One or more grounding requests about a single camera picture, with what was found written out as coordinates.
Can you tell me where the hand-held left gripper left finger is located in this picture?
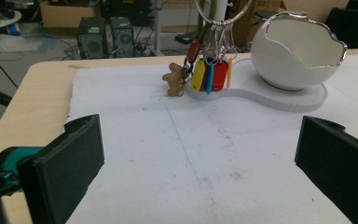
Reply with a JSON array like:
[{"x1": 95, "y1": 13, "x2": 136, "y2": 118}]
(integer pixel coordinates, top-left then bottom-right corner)
[{"x1": 16, "y1": 113, "x2": 105, "y2": 224}]

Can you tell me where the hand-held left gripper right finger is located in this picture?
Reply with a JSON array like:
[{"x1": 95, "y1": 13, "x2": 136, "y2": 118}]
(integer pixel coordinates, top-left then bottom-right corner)
[{"x1": 294, "y1": 115, "x2": 358, "y2": 224}]

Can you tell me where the white key stand with post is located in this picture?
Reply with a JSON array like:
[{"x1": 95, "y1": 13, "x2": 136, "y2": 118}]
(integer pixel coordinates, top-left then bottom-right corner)
[{"x1": 184, "y1": 0, "x2": 328, "y2": 114}]

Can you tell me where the green lanyard keychain with bear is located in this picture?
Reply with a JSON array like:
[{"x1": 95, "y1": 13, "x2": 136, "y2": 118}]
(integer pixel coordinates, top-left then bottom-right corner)
[{"x1": 161, "y1": 0, "x2": 219, "y2": 98}]

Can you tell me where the key ring with colourful tags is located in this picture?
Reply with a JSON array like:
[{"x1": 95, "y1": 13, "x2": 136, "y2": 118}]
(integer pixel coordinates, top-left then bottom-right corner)
[{"x1": 190, "y1": 0, "x2": 254, "y2": 96}]

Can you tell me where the white foam mat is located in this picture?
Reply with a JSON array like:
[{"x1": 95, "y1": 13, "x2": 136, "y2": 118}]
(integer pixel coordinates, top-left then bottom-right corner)
[{"x1": 64, "y1": 53, "x2": 358, "y2": 224}]

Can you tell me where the white eggshell-shaped bowl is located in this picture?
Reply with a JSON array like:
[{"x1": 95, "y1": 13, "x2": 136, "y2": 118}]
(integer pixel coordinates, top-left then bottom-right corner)
[{"x1": 250, "y1": 11, "x2": 349, "y2": 92}]

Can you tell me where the large black computer tower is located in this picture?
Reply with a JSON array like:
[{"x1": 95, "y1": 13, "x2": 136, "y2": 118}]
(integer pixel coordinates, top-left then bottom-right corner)
[{"x1": 76, "y1": 16, "x2": 110, "y2": 61}]

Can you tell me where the clear plastic sheet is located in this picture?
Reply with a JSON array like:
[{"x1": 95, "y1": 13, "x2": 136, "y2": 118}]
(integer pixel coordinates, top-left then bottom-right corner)
[{"x1": 0, "y1": 33, "x2": 44, "y2": 53}]

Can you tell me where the small black computer tower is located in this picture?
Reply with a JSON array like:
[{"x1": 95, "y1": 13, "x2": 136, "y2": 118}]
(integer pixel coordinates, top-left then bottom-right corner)
[{"x1": 109, "y1": 15, "x2": 135, "y2": 59}]

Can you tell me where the large cardboard box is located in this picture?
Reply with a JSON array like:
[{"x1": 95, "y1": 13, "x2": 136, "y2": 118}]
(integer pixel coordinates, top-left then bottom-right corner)
[{"x1": 229, "y1": 0, "x2": 351, "y2": 49}]

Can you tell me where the round white side table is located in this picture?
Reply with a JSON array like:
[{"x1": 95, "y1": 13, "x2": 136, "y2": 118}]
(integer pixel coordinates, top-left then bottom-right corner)
[{"x1": 0, "y1": 10, "x2": 23, "y2": 33}]

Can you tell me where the white desk leg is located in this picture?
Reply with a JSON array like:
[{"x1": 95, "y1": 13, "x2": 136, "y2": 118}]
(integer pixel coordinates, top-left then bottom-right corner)
[{"x1": 153, "y1": 0, "x2": 166, "y2": 56}]

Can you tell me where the flat black box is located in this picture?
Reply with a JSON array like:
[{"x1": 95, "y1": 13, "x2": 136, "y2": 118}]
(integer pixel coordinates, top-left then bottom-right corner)
[{"x1": 173, "y1": 30, "x2": 200, "y2": 45}]

